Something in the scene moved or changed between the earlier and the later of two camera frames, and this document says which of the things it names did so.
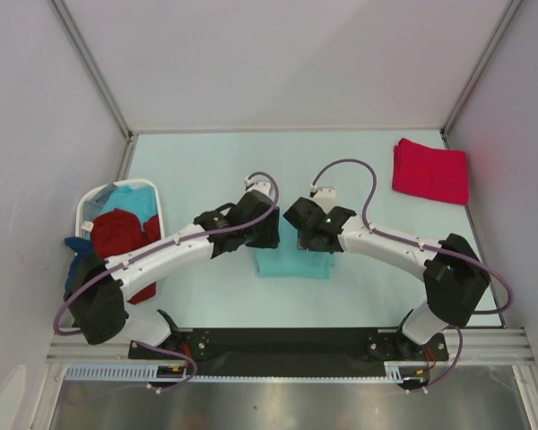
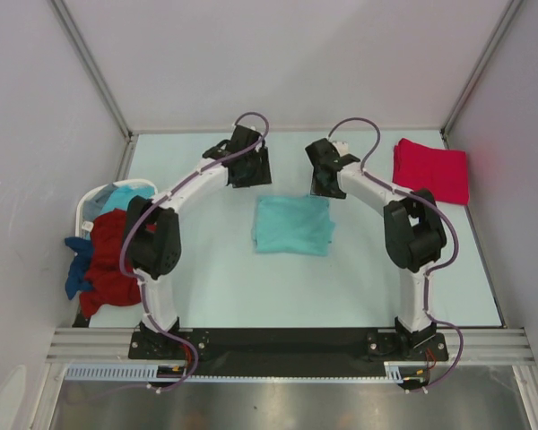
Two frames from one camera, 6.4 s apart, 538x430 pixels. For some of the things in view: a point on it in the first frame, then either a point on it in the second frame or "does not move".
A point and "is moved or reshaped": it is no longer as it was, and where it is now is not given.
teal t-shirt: x=289 y=261 is moved or reshaped
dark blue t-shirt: x=82 y=245 does not move
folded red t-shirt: x=429 y=172 does not move
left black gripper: x=271 y=237 -> x=261 y=176
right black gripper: x=303 y=243 -> x=316 y=188
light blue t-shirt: x=138 y=200 does not move
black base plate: x=288 y=351 does not move
